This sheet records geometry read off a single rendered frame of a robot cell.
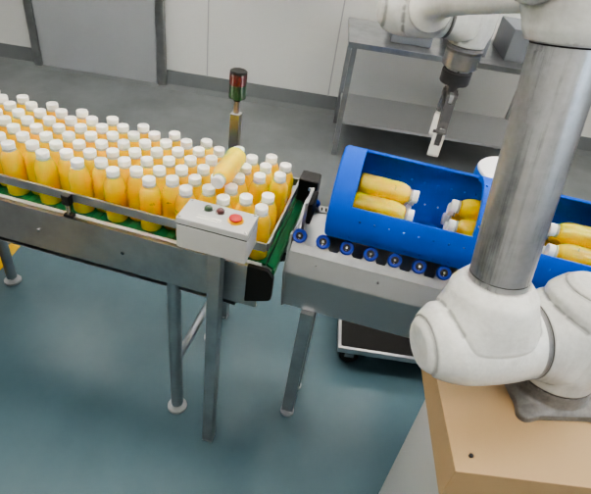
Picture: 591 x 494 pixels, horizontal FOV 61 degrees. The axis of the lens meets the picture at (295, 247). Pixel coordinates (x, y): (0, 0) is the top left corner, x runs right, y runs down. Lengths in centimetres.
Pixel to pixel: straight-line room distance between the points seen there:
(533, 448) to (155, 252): 115
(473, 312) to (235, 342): 174
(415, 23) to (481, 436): 86
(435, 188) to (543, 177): 90
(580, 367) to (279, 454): 140
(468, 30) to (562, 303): 66
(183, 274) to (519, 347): 106
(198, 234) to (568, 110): 92
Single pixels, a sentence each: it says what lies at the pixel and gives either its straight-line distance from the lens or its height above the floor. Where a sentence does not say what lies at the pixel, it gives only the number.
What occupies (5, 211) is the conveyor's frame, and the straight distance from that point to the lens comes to 188.
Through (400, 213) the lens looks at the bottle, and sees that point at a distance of 148.
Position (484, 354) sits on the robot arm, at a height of 128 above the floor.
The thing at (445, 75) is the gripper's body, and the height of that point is 150.
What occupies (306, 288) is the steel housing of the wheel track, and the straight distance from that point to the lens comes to 165.
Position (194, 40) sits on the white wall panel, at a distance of 493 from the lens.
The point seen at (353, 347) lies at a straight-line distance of 236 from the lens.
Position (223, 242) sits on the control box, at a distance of 134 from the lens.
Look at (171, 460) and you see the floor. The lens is 215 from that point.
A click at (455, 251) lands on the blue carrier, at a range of 147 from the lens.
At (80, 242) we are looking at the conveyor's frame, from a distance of 177.
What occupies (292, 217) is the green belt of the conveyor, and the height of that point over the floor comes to 90.
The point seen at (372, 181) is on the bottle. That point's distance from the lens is 150.
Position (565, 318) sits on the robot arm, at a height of 132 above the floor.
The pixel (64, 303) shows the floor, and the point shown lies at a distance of 274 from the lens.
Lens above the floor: 189
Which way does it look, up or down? 38 degrees down
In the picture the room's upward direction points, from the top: 9 degrees clockwise
